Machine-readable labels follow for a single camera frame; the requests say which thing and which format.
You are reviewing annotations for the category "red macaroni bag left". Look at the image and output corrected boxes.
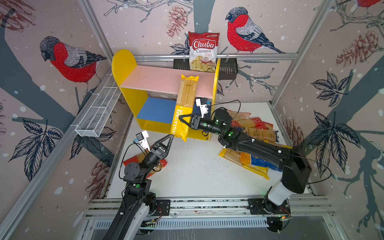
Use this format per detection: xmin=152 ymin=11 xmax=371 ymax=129
xmin=123 ymin=153 xmax=168 ymax=179

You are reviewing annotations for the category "yellow pink blue shelf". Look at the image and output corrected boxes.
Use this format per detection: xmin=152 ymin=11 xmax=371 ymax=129
xmin=112 ymin=50 xmax=219 ymax=134

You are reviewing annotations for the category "blue orange pasta bag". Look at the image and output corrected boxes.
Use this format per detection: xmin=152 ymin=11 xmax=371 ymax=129
xmin=240 ymin=152 xmax=282 ymax=172

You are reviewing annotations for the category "yellow Pastatime spaghetti bag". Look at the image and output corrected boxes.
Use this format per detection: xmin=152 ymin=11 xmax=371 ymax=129
xmin=219 ymin=149 xmax=270 ymax=180
xmin=170 ymin=75 xmax=199 ymax=142
xmin=270 ymin=142 xmax=293 ymax=149

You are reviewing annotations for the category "blue spaghetti bag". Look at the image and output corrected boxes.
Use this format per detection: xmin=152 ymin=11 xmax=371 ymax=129
xmin=243 ymin=128 xmax=278 ymax=143

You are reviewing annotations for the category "white wire basket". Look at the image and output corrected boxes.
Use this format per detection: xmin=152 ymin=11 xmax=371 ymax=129
xmin=75 ymin=73 xmax=121 ymax=138

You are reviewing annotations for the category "orange macaroni bag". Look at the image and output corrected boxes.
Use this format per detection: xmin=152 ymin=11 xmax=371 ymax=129
xmin=227 ymin=110 xmax=251 ymax=121

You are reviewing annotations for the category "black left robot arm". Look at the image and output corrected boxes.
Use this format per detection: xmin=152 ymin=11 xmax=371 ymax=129
xmin=104 ymin=134 xmax=174 ymax=240

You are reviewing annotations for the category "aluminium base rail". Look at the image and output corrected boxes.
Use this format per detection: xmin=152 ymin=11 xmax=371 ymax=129
xmin=86 ymin=193 xmax=334 ymax=232

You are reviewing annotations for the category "red spaghetti bag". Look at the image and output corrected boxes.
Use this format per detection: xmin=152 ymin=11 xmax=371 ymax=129
xmin=232 ymin=117 xmax=268 ymax=130

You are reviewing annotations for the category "red short pasta bag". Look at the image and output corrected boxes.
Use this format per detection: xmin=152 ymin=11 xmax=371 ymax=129
xmin=264 ymin=122 xmax=274 ymax=131

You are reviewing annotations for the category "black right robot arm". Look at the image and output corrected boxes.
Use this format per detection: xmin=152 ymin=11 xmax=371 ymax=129
xmin=178 ymin=108 xmax=312 ymax=206

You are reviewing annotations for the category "Chuba cassava chips bag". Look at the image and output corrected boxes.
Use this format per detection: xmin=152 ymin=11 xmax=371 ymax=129
xmin=189 ymin=32 xmax=220 ymax=73

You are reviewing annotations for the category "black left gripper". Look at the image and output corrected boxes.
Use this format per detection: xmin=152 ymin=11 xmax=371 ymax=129
xmin=140 ymin=134 xmax=173 ymax=180

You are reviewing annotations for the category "black wall basket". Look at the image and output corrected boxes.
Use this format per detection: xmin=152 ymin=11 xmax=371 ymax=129
xmin=173 ymin=58 xmax=239 ymax=81

